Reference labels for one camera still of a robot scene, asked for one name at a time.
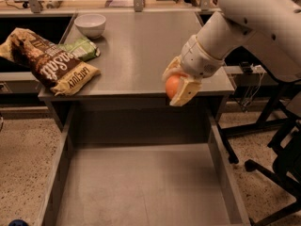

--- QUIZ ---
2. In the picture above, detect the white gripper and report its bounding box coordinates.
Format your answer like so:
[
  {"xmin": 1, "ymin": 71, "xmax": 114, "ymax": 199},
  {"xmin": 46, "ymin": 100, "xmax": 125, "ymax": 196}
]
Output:
[{"xmin": 162, "ymin": 35, "xmax": 224, "ymax": 106}]

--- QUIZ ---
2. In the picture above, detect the orange fruit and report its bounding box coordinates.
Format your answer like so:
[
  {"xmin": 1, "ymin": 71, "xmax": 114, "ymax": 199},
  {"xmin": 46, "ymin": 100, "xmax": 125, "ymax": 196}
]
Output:
[{"xmin": 166, "ymin": 74, "xmax": 181, "ymax": 99}]

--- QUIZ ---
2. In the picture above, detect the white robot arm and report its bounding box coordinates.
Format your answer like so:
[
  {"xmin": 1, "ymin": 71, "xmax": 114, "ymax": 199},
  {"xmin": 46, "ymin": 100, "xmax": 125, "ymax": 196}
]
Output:
[{"xmin": 163, "ymin": 0, "xmax": 301, "ymax": 106}]

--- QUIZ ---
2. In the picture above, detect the grey counter cabinet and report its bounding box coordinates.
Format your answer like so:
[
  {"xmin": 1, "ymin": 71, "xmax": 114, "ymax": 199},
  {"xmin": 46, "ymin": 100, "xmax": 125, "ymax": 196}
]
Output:
[{"xmin": 39, "ymin": 11, "xmax": 233, "ymax": 130}]

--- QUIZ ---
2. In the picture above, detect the grey open top drawer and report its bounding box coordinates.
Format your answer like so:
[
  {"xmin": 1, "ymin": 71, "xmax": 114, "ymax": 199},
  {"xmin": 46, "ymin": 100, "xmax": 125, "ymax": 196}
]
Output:
[{"xmin": 37, "ymin": 105, "xmax": 250, "ymax": 226}]

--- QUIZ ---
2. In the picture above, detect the green snack bag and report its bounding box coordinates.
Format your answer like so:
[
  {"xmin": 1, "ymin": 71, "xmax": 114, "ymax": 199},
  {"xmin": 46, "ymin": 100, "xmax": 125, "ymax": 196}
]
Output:
[{"xmin": 59, "ymin": 37, "xmax": 101, "ymax": 61}]

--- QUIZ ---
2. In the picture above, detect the white ceramic bowl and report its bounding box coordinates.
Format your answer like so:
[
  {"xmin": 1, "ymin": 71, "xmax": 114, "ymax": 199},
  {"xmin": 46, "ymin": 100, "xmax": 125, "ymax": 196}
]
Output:
[{"xmin": 74, "ymin": 14, "xmax": 106, "ymax": 39}]

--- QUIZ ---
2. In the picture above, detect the brown sea salt chip bag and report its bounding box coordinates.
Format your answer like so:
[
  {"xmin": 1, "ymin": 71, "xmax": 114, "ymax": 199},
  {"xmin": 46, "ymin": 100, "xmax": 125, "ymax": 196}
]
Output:
[{"xmin": 0, "ymin": 28, "xmax": 101, "ymax": 96}]

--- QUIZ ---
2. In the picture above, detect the black office chair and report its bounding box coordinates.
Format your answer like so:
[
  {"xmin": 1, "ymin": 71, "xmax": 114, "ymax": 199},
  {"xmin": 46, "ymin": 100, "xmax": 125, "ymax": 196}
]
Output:
[{"xmin": 245, "ymin": 92, "xmax": 301, "ymax": 226}]

